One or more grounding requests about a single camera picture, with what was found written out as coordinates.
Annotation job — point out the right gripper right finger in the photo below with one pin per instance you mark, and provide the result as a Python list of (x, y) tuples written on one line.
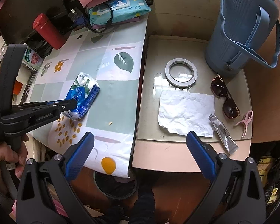
[(235, 194)]

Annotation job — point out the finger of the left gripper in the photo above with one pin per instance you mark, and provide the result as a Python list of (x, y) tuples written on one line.
[(48, 106)]

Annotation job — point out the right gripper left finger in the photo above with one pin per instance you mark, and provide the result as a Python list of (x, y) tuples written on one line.
[(34, 203)]

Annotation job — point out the blue tissue pack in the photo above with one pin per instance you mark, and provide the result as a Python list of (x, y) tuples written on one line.
[(84, 90)]

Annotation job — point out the dark green trash bin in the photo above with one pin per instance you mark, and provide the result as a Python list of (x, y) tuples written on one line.
[(114, 187)]

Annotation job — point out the person's left hand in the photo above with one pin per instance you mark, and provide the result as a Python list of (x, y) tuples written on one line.
[(7, 155)]

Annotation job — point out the pink striped fabric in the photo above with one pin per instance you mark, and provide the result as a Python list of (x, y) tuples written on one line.
[(55, 200)]

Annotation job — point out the black comb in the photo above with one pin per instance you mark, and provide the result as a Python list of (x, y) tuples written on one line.
[(28, 87)]

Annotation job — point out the silver sachet packet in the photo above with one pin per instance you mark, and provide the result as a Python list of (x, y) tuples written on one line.
[(229, 144)]

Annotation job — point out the black garbage bag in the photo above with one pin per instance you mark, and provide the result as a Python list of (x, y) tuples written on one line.
[(269, 171)]

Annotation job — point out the green white carton box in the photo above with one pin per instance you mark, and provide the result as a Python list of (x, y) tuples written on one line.
[(31, 59)]

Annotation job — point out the patterned table cover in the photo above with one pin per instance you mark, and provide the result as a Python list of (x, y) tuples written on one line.
[(101, 72)]

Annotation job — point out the pink clothes peg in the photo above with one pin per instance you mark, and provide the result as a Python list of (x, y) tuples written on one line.
[(247, 119)]

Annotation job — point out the red tall bottle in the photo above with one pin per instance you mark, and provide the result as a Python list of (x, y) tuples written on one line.
[(48, 31)]

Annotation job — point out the dark sunglasses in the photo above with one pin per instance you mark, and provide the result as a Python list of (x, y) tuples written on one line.
[(220, 89)]

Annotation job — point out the person's dark trouser leg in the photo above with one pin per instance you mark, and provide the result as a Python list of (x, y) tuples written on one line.
[(144, 207)]

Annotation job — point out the crumpled white paper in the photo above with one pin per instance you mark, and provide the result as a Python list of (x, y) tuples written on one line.
[(181, 112)]

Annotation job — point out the teal wet wipes pack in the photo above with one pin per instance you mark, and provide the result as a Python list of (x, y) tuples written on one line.
[(117, 11)]

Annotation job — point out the white tape roll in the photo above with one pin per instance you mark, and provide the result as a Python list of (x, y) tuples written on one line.
[(181, 73)]

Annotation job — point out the glass table plate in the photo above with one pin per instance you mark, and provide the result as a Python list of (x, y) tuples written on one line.
[(162, 49)]

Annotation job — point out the blue plastic pitcher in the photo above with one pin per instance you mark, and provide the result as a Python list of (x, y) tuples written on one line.
[(241, 29)]

